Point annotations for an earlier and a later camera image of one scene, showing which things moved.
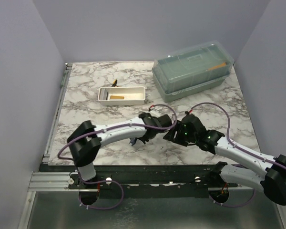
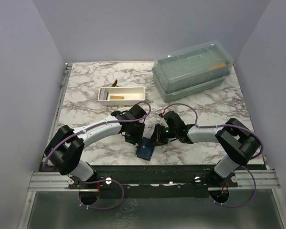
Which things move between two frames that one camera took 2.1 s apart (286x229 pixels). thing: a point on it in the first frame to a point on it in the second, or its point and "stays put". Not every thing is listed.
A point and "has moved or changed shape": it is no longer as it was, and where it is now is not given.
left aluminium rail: [50, 181] stays put
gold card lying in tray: [116, 97] stays put
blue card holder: [132, 141] has moved or changed shape
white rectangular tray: [121, 95] stays put
